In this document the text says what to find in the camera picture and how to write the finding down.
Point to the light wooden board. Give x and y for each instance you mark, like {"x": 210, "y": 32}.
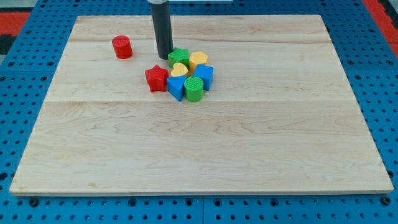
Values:
{"x": 280, "y": 117}

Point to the blue triangle block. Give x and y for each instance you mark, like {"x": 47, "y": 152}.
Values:
{"x": 175, "y": 86}

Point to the green cylinder block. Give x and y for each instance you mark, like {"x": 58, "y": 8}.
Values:
{"x": 193, "y": 89}

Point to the red cylinder block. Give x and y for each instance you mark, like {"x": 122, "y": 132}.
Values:
{"x": 122, "y": 47}

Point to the blue cube block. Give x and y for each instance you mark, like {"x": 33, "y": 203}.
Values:
{"x": 206, "y": 73}

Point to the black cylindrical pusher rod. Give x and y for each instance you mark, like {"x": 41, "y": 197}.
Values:
{"x": 162, "y": 27}

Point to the red star block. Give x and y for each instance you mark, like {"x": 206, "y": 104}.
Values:
{"x": 156, "y": 78}

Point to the yellow heart block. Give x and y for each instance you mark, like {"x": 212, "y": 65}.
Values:
{"x": 179, "y": 69}
{"x": 197, "y": 58}

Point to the green star block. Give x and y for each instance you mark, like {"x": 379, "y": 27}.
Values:
{"x": 179, "y": 56}

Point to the yellow heart block lower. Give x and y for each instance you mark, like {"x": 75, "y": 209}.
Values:
{"x": 179, "y": 69}

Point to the yellow heart block upper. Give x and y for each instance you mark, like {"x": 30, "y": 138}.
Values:
{"x": 197, "y": 58}

